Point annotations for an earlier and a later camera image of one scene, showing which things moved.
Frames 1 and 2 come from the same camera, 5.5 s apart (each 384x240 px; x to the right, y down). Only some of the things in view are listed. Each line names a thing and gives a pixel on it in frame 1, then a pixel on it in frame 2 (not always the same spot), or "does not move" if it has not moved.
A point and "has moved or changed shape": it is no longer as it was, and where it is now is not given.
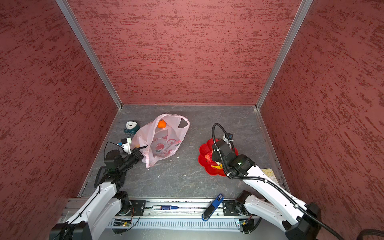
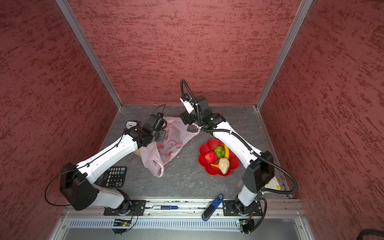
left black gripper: (137, 153) -> (162, 134)
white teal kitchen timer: (131, 127) does not move
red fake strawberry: (208, 157) does not move
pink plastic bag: (160, 142) has moved or changed shape
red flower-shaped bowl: (206, 148) does not move
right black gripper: (215, 156) -> (187, 118)
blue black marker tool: (210, 210) does not move
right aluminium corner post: (303, 8) does not move
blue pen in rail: (164, 207) does not move
